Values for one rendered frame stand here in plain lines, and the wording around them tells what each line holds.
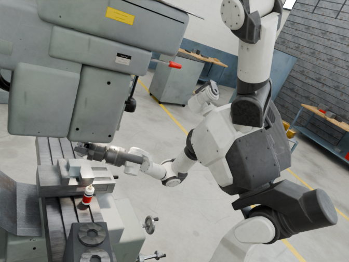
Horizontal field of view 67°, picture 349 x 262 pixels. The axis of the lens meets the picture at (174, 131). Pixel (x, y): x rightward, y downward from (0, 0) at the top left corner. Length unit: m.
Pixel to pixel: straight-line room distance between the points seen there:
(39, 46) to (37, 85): 0.12
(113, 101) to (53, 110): 0.21
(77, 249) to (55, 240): 0.27
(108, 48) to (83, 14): 0.13
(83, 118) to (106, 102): 0.10
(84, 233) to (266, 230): 0.59
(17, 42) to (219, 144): 0.67
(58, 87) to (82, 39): 0.17
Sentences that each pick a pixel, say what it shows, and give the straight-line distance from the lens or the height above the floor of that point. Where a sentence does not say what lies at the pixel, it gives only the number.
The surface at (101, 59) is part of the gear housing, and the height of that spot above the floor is 1.66.
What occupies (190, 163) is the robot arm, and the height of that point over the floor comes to 1.28.
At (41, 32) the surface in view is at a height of 1.70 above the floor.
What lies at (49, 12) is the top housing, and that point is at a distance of 0.87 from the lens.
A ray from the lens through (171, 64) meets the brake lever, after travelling 1.04.
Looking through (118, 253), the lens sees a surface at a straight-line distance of 1.59.
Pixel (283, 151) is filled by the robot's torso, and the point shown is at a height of 1.59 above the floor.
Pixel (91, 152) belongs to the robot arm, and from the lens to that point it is 1.16.
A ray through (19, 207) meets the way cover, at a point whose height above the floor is 0.91.
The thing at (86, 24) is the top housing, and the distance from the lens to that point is 0.88.
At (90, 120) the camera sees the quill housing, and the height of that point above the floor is 1.42.
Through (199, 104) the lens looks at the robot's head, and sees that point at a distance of 1.03.
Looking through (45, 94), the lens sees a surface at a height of 1.51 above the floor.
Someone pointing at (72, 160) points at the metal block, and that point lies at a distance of 1.35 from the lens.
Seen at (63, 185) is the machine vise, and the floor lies 1.03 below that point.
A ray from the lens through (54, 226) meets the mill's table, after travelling 1.25.
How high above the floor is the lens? 1.89
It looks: 23 degrees down
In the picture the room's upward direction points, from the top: 22 degrees clockwise
